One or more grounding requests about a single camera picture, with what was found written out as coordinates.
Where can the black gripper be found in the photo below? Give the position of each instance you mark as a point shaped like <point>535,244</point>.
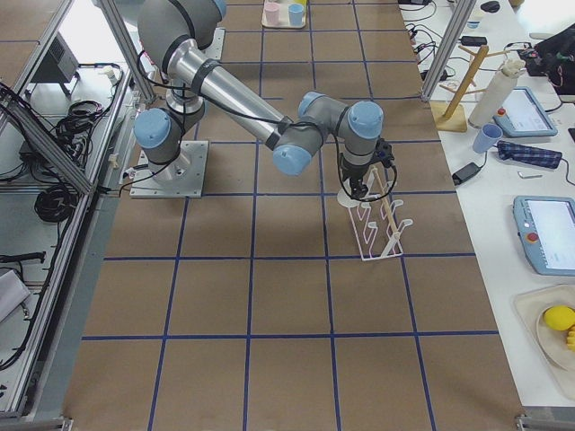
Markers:
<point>352,172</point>

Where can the white ikea cup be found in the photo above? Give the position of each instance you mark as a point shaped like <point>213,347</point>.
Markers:
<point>345,200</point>

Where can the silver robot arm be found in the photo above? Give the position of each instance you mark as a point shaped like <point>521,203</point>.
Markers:
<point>175,34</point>

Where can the light blue cup on desk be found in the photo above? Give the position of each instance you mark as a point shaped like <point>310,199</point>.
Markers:
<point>488,136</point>

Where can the light blue cup near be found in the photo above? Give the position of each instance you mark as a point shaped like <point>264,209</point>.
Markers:
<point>296,15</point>

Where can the beige cup tray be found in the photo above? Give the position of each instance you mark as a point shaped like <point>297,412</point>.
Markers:
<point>283,15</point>

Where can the pink cup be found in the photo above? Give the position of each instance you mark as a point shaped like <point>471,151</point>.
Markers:
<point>271,13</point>

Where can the black power adapter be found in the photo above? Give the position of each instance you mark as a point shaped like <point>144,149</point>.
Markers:
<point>465,173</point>

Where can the wooden mug tree stand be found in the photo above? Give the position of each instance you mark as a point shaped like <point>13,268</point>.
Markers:
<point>450,116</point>

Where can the blue plaid cloth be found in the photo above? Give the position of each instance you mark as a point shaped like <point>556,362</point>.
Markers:
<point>536,156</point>

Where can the white thermos bottle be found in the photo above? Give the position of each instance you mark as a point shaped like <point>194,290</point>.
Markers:
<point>499,88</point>

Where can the blue teach pendant far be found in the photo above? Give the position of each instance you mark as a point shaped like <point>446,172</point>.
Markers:
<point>521,115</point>

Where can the blue teach pendant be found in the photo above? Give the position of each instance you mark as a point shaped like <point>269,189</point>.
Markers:
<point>545,228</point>
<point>521,115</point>

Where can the blue teach pendant near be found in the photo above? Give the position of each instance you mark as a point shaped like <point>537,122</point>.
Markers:
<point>545,228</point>

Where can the yellow lemon toy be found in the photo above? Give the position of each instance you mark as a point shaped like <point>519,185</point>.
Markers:
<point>559,317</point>

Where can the beige tray with fruit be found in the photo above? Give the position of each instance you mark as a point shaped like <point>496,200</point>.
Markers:
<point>552,344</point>

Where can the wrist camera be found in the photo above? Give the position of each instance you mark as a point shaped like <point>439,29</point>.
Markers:
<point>384,153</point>

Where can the white wire cup rack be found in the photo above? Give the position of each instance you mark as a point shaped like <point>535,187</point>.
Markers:
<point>377,232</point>

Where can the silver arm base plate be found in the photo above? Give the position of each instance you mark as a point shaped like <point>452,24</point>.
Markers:
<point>182,178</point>

